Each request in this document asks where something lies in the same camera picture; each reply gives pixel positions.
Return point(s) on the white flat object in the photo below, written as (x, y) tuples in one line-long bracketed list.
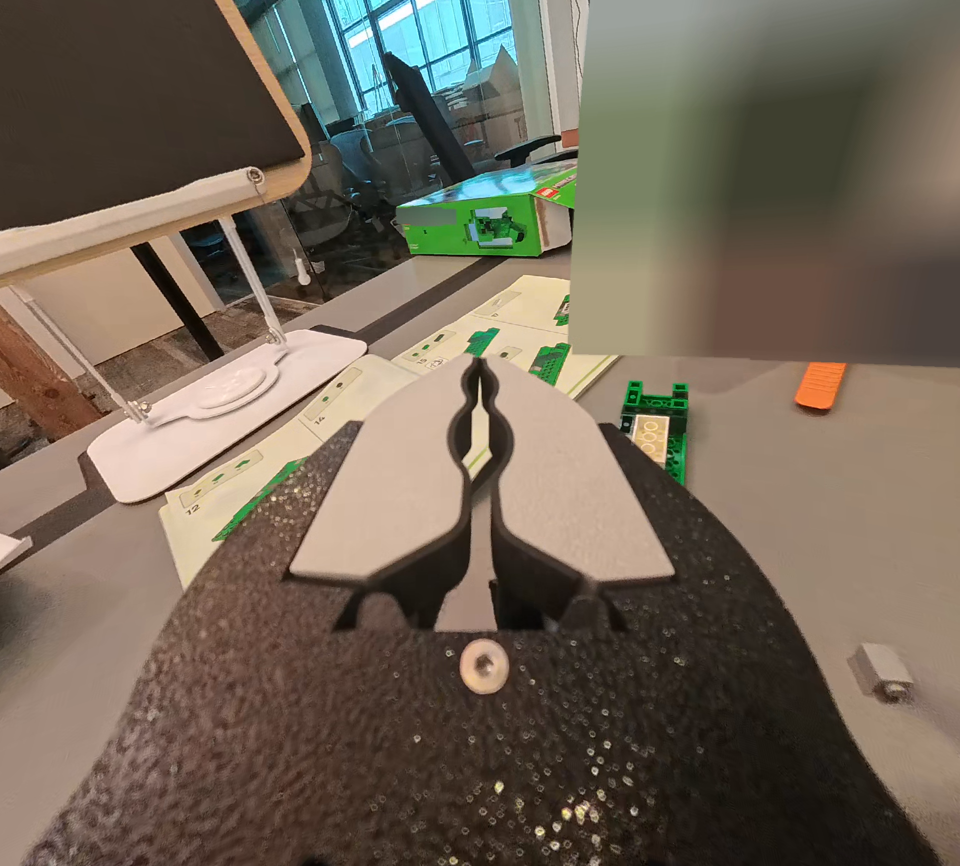
[(11, 550)]

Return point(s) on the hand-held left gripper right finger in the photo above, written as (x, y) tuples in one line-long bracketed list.
[(577, 499)]

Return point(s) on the green brick assembly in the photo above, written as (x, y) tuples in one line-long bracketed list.
[(654, 401)]

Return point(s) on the black table leg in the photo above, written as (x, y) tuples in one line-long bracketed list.
[(176, 304)]

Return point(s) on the green cardboard box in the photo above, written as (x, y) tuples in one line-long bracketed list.
[(450, 221)]

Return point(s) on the brick instruction booklet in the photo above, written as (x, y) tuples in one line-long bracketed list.
[(517, 304)]

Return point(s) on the orange brick separator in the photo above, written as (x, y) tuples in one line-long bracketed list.
[(819, 386)]

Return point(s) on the white stand with wooden board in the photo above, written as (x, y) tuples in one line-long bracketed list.
[(225, 386)]

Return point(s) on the wooden post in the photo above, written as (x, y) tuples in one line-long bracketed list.
[(37, 379)]

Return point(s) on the black office chair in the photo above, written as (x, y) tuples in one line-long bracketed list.
[(529, 148)]

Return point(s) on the small grey brick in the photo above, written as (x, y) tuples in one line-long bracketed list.
[(881, 667)]

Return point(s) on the black monitor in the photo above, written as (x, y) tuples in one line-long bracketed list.
[(424, 109)]

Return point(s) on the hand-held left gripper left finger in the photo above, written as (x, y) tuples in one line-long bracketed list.
[(390, 476)]

